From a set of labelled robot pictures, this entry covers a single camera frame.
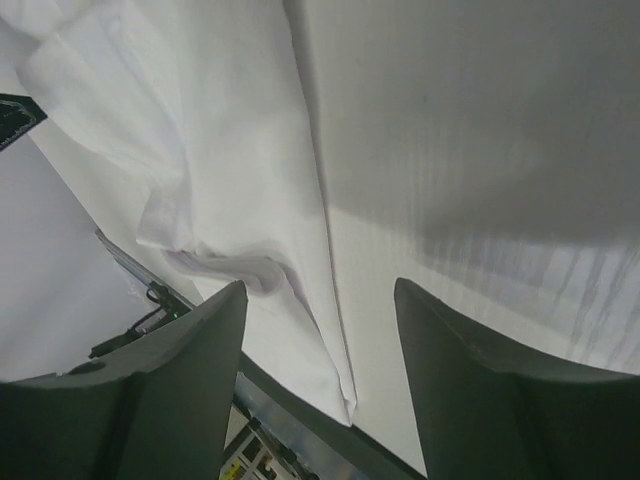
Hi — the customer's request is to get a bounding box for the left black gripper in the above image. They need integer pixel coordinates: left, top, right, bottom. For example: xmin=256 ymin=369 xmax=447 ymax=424
xmin=0 ymin=93 xmax=47 ymax=151

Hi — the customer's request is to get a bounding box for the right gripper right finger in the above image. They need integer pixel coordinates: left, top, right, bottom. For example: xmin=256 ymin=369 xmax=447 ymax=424
xmin=394 ymin=278 xmax=639 ymax=479

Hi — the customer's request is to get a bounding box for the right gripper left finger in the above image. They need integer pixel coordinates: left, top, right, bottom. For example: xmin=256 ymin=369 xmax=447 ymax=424
xmin=1 ymin=281 xmax=248 ymax=479

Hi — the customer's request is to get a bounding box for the white t shirt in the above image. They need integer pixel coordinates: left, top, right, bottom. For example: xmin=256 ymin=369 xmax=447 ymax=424
xmin=1 ymin=1 xmax=357 ymax=426

